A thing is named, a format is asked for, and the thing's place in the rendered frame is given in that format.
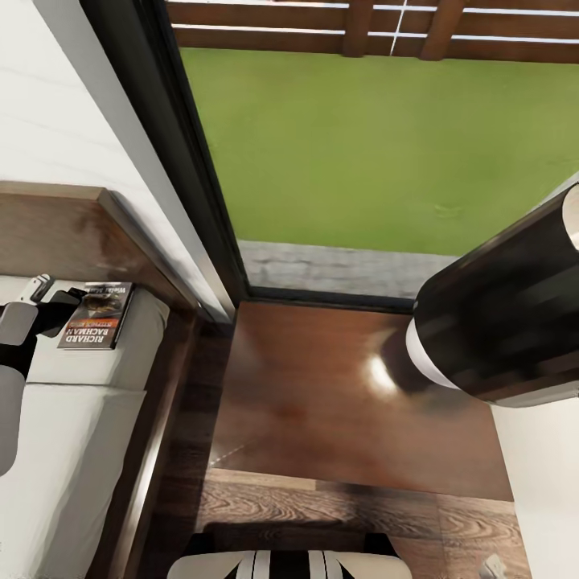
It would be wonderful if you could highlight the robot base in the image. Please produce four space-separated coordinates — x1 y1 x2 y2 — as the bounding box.
166 533 413 579

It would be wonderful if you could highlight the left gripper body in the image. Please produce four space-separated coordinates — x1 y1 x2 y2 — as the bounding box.
40 290 83 339

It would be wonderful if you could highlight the robot trunk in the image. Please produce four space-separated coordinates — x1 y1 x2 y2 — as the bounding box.
236 550 343 579

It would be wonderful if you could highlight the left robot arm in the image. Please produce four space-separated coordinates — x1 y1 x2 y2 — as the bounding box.
0 273 88 476

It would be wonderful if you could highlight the hardback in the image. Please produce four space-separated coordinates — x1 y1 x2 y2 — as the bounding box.
57 282 137 351

